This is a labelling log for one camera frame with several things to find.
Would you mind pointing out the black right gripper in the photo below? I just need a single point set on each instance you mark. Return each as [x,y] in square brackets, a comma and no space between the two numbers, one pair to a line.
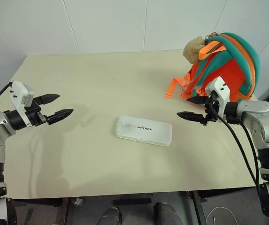
[210,116]

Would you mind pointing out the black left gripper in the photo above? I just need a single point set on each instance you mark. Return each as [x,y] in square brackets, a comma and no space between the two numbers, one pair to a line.
[36,116]

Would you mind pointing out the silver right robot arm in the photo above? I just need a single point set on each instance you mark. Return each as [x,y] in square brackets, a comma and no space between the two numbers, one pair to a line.
[263,122]

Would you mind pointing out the orange and teal backpack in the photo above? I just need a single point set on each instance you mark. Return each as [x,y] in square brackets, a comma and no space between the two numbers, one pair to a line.
[228,65]

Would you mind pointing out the white rectangular case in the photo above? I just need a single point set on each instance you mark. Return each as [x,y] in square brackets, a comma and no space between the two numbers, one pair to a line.
[143,131]

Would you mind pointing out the beige plush toy charm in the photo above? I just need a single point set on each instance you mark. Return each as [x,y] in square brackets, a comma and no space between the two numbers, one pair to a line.
[191,50]

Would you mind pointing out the rusty metal table bar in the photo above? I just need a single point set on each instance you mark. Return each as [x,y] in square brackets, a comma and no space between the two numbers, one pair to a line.
[65,211]

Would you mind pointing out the dark rounded grey shape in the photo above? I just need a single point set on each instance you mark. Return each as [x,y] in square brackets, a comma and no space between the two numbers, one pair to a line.
[167,214]
[109,216]

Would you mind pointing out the black flat bar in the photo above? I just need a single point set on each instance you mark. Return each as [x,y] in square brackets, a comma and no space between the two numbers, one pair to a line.
[132,201]

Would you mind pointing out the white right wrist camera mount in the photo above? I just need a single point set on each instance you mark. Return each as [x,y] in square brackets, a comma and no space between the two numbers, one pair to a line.
[222,93]

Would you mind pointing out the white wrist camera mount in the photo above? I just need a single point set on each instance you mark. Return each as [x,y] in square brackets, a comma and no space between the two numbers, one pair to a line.
[19,93]
[222,93]

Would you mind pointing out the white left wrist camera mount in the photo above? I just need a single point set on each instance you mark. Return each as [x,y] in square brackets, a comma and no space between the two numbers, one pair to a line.
[19,93]

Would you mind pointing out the black metal table frame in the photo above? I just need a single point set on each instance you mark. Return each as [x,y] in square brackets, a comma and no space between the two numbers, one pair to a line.
[198,208]

